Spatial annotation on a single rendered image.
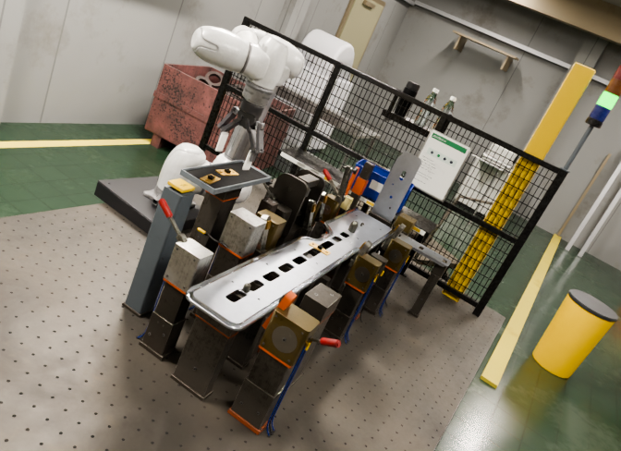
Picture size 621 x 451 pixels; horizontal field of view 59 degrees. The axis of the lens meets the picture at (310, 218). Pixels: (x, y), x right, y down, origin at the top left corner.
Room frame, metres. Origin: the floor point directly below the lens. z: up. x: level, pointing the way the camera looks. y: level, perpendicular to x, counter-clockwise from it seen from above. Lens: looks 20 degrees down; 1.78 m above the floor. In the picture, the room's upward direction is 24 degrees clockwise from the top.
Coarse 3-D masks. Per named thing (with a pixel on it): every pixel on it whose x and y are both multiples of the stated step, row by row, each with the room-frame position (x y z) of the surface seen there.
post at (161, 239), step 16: (176, 192) 1.49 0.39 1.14; (192, 192) 1.54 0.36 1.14; (160, 208) 1.49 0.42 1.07; (176, 208) 1.48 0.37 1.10; (160, 224) 1.49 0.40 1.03; (160, 240) 1.48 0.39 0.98; (176, 240) 1.53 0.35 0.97; (144, 256) 1.49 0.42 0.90; (160, 256) 1.48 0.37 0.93; (144, 272) 1.49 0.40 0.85; (160, 272) 1.50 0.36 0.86; (144, 288) 1.48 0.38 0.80; (160, 288) 1.54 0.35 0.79; (128, 304) 1.49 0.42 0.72; (144, 304) 1.48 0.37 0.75
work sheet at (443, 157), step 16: (432, 128) 2.85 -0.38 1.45; (432, 144) 2.84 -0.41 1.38; (448, 144) 2.81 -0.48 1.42; (464, 144) 2.79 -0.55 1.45; (432, 160) 2.83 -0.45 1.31; (448, 160) 2.80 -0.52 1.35; (464, 160) 2.78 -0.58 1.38; (416, 176) 2.84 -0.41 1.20; (432, 176) 2.81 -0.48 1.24; (448, 176) 2.79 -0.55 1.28; (432, 192) 2.80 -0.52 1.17
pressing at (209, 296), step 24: (336, 216) 2.29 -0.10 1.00; (360, 216) 2.45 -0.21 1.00; (312, 240) 1.93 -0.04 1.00; (360, 240) 2.15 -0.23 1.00; (240, 264) 1.50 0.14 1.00; (264, 264) 1.58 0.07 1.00; (312, 264) 1.73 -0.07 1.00; (336, 264) 1.83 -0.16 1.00; (192, 288) 1.27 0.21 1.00; (216, 288) 1.32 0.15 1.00; (240, 288) 1.38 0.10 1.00; (264, 288) 1.43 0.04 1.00; (288, 288) 1.50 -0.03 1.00; (216, 312) 1.22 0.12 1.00; (240, 312) 1.26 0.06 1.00; (264, 312) 1.32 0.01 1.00
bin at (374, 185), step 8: (360, 160) 2.82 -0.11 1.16; (360, 168) 2.71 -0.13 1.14; (376, 168) 2.86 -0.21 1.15; (376, 176) 2.70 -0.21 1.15; (384, 176) 2.85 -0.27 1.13; (352, 184) 2.71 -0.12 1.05; (368, 184) 2.70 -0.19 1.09; (376, 184) 2.69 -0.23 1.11; (392, 184) 2.68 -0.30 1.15; (368, 192) 2.70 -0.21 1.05; (376, 192) 2.69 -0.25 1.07; (408, 192) 2.67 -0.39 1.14; (400, 208) 2.67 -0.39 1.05
